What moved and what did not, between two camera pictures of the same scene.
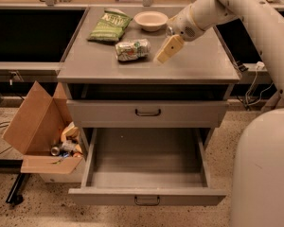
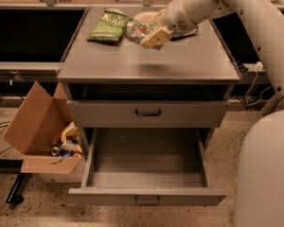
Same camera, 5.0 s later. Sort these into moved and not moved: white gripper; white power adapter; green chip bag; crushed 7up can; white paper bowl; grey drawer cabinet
Moved: crushed 7up can; white gripper
Not moved: grey drawer cabinet; white paper bowl; green chip bag; white power adapter
